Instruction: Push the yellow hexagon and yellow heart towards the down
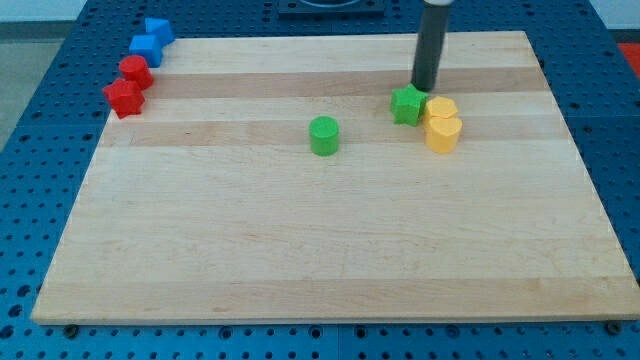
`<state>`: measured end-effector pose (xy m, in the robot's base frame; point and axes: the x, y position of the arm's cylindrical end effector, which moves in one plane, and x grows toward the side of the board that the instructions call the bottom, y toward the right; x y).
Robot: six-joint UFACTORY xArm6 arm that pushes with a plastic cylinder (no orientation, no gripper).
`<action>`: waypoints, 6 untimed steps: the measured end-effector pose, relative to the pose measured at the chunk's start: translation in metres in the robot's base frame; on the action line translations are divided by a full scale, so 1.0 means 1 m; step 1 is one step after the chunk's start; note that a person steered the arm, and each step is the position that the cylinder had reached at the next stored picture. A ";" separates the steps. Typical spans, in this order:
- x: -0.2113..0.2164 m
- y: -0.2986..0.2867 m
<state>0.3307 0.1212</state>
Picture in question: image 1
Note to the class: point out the yellow heart block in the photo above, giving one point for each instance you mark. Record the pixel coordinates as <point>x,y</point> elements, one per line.
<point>442,134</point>

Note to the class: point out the yellow hexagon block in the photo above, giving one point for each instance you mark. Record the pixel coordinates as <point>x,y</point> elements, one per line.
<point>440,107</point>

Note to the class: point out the green cylinder block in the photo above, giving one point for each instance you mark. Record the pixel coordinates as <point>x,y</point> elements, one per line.
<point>324,136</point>

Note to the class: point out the wooden board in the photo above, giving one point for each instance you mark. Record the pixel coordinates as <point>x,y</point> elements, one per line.
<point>210,208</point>

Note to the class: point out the green star block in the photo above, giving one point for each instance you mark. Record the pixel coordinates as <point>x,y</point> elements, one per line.
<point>407,105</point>

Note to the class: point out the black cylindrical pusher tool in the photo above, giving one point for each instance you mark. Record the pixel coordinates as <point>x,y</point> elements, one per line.
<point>430,40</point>

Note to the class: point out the red star block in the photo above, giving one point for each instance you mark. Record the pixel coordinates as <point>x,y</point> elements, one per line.
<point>125,97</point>

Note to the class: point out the red cylinder block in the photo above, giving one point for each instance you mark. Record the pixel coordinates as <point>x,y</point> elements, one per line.
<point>135,68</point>

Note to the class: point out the blue cube block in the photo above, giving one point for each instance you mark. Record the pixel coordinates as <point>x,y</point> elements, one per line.
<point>148,47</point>

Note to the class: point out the blue triangle block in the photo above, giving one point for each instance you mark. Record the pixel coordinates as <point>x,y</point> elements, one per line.
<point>161,29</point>

